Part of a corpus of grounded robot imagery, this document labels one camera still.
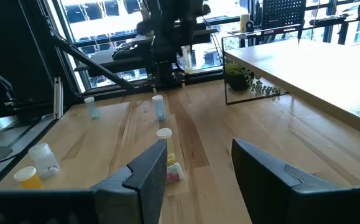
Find silver metal bar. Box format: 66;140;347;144
53;77;65;121

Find cream cylinder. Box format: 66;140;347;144
240;13;251;34

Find pale translucent bottle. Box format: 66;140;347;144
181;45;193;75

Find black aluminium table frame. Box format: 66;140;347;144
0;18;224;190

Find yellow pill vial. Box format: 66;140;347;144
156;128;177;167

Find wooden shelf black metal frame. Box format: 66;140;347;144
221;26;360;187

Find potted succulent plant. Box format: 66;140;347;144
224;58;282;96

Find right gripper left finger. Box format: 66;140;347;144
91;139;168;224

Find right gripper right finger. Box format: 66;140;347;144
231;138;339;224

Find clear vial red pills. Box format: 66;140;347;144
166;162;185;184

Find amber pill bottle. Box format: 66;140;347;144
13;166;44;190

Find black perforated panel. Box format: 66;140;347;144
261;0;307;31

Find clear bottle blue white pills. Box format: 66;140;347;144
27;142;61;180

